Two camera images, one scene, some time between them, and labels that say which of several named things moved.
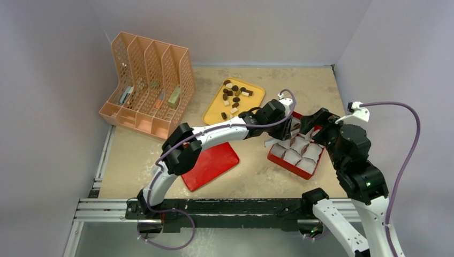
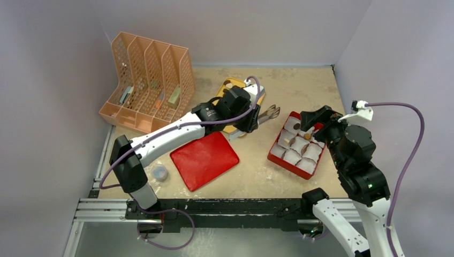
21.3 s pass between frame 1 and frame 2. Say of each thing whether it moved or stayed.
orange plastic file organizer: stayed
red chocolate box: stayed
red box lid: stayed
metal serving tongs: moved
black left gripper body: moved
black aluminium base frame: stayed
